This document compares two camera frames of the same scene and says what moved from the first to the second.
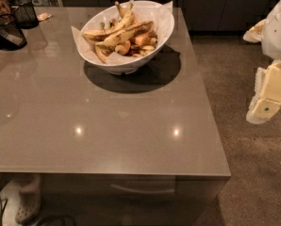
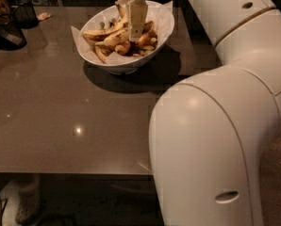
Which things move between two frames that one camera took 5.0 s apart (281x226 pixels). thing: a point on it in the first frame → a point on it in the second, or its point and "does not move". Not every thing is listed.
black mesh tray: x=5 y=34 does not move
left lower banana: x=101 y=54 does not move
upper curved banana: x=123 y=20 does not move
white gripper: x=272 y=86 → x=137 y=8
